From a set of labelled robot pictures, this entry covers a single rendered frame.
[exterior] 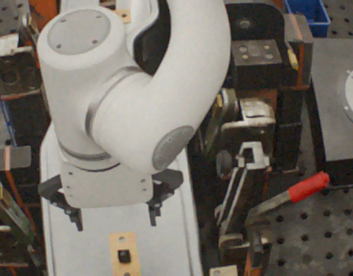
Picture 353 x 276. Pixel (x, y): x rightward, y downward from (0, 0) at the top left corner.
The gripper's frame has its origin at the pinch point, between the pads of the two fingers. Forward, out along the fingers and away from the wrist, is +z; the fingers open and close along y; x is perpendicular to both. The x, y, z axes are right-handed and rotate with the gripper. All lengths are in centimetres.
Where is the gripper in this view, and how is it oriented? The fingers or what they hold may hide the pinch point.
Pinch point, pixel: (114, 215)
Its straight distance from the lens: 89.4
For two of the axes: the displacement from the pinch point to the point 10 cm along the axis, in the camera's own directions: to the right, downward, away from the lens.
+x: 1.1, 8.0, -5.9
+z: 0.4, 5.9, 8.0
